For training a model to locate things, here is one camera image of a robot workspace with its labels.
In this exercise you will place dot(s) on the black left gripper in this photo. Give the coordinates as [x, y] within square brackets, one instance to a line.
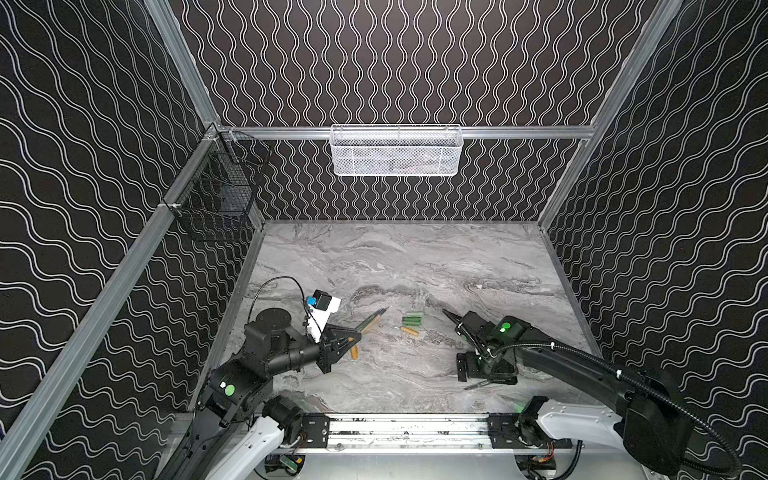
[327, 354]

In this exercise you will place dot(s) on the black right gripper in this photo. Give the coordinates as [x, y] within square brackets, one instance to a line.
[474, 335]

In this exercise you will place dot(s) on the green capped pen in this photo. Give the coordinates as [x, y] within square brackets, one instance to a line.
[478, 385]

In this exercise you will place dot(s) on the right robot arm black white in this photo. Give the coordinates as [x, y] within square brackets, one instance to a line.
[640, 413]

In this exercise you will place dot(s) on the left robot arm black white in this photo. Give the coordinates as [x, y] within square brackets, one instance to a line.
[238, 421]

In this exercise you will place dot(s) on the green pen cap lower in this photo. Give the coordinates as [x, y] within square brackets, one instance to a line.
[411, 321]

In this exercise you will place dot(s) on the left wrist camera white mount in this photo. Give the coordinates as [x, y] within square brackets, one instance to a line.
[320, 306]

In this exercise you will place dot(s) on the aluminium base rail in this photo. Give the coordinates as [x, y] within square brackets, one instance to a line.
[436, 433]

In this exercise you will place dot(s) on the white wire mesh basket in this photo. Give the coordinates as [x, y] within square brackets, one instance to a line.
[396, 156]

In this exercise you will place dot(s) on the black wire basket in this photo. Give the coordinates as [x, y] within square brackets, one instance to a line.
[215, 206]

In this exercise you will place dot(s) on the aluminium back horizontal rail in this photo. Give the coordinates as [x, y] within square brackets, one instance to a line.
[379, 131]

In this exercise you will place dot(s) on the aluminium horizontal rail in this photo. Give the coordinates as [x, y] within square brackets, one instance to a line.
[379, 131]
[39, 413]

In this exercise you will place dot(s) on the aluminium left horizontal rail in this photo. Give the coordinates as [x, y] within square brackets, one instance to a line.
[39, 413]

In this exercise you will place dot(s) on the aluminium corner frame post left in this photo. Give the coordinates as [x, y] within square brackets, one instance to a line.
[170, 31]

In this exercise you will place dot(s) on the aluminium corner frame post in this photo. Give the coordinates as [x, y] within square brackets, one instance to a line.
[170, 31]
[645, 45]

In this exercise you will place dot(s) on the aluminium corner frame post right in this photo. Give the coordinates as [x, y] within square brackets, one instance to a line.
[645, 45]

